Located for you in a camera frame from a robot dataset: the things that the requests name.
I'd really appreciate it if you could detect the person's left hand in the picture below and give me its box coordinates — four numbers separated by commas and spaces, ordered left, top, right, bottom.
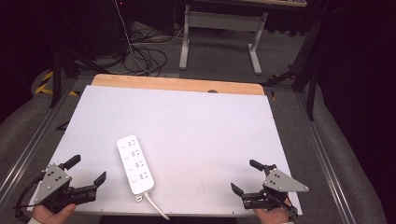
32, 203, 78, 224

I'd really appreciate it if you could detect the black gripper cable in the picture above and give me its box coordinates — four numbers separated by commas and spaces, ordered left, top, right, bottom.
14, 173, 46, 221

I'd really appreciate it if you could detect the white power strip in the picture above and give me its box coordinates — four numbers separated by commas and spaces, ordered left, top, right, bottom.
116, 134, 156, 196

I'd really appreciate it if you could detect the tangle of black floor cables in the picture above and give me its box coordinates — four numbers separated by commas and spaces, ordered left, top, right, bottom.
123, 29, 169, 77

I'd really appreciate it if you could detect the white metal desk frame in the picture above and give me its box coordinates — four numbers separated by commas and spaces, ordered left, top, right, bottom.
178, 4, 269, 77

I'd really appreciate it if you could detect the black metal stand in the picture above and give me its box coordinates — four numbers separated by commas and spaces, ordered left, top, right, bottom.
49, 0, 110, 109
261, 17, 325, 121

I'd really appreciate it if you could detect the white table cover board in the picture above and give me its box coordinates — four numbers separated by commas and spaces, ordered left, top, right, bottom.
27, 85, 304, 217

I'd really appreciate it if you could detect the thin white floor cable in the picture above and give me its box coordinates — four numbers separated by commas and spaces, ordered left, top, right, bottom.
113, 0, 151, 76

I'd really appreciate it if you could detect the white power strip cable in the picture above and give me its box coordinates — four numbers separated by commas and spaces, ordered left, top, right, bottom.
134, 191, 171, 221

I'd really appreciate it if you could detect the person's right hand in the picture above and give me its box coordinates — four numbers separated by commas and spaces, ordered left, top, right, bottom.
253, 206, 290, 224

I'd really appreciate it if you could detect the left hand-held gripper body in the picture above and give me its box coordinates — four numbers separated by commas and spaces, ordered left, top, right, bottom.
33, 161, 98, 215

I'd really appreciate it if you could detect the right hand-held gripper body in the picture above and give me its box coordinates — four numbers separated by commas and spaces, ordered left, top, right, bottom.
242, 163, 310, 219

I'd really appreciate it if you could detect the wooden desk top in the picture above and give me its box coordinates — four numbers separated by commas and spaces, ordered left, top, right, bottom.
242, 0, 308, 7

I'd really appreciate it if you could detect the aluminium floor rail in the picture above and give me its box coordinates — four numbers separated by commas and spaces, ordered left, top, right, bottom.
0, 77, 79, 202
294, 92, 354, 224

